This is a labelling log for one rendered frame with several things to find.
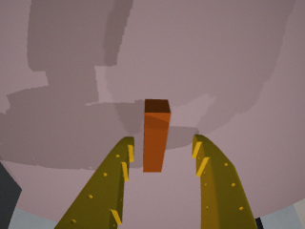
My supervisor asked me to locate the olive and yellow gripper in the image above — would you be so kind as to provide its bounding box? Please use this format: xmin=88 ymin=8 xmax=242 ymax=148
xmin=54 ymin=135 xmax=257 ymax=229

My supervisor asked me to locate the orange rod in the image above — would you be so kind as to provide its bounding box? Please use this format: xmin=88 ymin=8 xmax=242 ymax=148
xmin=143 ymin=99 xmax=171 ymax=173

